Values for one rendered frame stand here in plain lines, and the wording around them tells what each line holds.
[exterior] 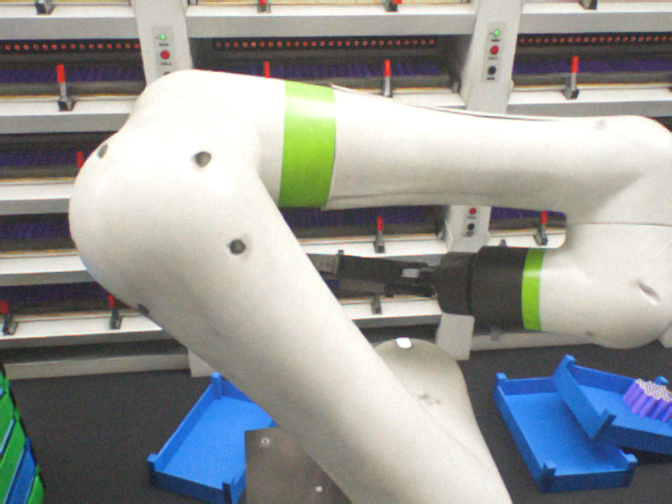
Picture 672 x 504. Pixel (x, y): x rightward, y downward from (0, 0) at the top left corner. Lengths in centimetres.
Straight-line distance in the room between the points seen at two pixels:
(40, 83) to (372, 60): 76
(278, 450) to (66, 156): 91
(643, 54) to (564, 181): 113
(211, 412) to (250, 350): 113
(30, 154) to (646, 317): 134
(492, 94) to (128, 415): 119
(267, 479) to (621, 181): 62
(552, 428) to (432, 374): 89
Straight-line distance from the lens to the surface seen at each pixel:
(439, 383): 65
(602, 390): 161
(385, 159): 49
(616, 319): 59
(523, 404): 157
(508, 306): 61
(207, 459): 139
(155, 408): 155
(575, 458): 148
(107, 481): 142
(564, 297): 60
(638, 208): 60
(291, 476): 88
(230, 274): 33
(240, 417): 147
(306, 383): 39
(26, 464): 135
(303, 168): 48
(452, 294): 63
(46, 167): 146
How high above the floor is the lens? 103
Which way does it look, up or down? 28 degrees down
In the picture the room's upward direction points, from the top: straight up
